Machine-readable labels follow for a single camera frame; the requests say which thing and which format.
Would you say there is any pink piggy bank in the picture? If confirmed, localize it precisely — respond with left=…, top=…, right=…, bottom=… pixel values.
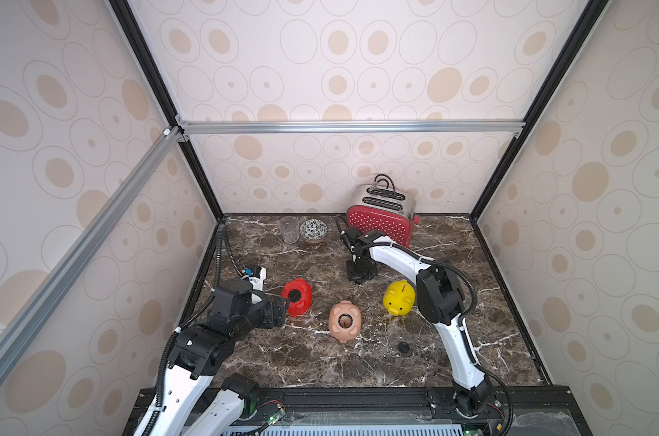
left=328, top=301, right=362, bottom=343

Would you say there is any red piggy bank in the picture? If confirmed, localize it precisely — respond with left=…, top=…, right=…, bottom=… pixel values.
left=282, top=279, right=312, bottom=317

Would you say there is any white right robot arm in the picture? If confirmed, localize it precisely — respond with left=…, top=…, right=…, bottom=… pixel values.
left=335, top=215, right=506, bottom=418

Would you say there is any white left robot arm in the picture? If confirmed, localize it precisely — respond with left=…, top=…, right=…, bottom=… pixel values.
left=135, top=223, right=290, bottom=435

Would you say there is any yellow piggy bank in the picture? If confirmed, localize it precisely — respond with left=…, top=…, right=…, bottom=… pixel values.
left=383, top=280, right=416, bottom=316

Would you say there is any floral patterned bowl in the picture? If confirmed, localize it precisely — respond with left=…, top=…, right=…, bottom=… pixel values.
left=299, top=219, right=329, bottom=243

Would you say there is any red polka dot toaster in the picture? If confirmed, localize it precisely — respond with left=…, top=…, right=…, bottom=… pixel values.
left=346, top=174, right=420, bottom=248

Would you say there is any clear drinking glass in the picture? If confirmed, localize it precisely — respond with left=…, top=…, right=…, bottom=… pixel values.
left=279, top=216, right=300, bottom=245

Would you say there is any black round plug right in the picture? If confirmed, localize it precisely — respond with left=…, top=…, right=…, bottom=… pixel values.
left=397, top=342, right=411, bottom=354

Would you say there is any aluminium frame rail back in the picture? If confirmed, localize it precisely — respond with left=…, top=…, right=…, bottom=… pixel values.
left=181, top=119, right=526, bottom=136

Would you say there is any aluminium frame rail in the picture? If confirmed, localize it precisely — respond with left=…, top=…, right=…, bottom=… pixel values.
left=181, top=119, right=526, bottom=136
left=0, top=126, right=182, bottom=386

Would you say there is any aluminium frame rail left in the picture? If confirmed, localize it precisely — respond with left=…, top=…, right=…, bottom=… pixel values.
left=0, top=126, right=182, bottom=386

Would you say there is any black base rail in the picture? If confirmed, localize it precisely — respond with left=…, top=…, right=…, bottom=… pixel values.
left=223, top=386, right=591, bottom=435

